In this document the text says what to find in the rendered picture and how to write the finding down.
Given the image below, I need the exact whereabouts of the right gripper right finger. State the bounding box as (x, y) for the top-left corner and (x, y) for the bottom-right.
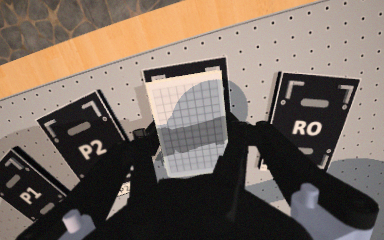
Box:
(198, 107), (379, 240)

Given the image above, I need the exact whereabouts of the cream label plate marked p2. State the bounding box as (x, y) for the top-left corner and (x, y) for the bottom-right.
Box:
(117, 183), (130, 197)

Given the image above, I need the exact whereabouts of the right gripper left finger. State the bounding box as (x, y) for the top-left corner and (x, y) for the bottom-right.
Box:
(15, 120), (164, 240)

